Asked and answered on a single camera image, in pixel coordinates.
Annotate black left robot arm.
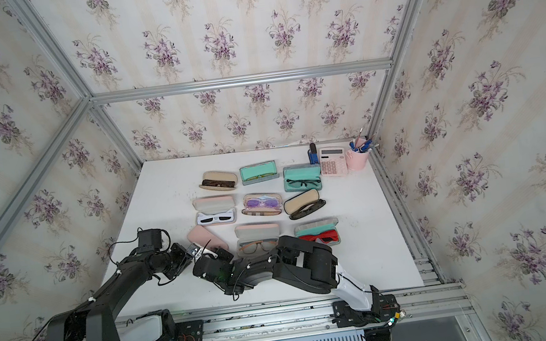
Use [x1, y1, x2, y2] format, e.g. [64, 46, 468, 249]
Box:
[45, 244, 193, 341]

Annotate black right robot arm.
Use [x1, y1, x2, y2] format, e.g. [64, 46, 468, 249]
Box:
[193, 236, 381, 313]

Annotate grey orange glasses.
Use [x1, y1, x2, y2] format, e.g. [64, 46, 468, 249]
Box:
[238, 239, 279, 256]

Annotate pink case white sunglasses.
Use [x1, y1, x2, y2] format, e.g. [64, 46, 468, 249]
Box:
[192, 195, 237, 220]

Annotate plaid case purple glasses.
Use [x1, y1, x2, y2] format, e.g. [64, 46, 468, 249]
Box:
[242, 193, 283, 217]

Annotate beige case brown glasses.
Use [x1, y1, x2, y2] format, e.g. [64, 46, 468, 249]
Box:
[199, 170, 238, 191]

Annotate grey teal-lined glasses case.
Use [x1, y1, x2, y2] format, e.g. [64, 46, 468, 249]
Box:
[239, 160, 280, 185]

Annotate beige case black glasses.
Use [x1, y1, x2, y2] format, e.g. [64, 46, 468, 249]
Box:
[283, 189, 327, 221]

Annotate grey case red sunglasses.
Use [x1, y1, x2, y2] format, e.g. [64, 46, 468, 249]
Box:
[293, 217, 339, 238]

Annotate teal case black glasses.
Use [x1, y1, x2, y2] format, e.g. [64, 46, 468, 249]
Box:
[283, 164, 323, 193]

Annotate blue black stapler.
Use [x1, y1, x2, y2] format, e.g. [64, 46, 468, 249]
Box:
[307, 142, 319, 165]

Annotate pink calculator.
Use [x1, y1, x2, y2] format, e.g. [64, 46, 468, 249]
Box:
[318, 146, 348, 177]

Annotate pink pen cup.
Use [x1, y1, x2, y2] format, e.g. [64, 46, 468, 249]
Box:
[345, 149, 370, 171]

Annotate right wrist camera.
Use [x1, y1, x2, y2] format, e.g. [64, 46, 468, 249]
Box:
[186, 243, 205, 260]

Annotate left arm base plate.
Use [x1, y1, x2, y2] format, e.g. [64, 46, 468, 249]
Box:
[156, 320, 204, 341]

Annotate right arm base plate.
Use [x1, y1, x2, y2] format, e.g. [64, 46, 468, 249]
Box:
[332, 294, 405, 328]

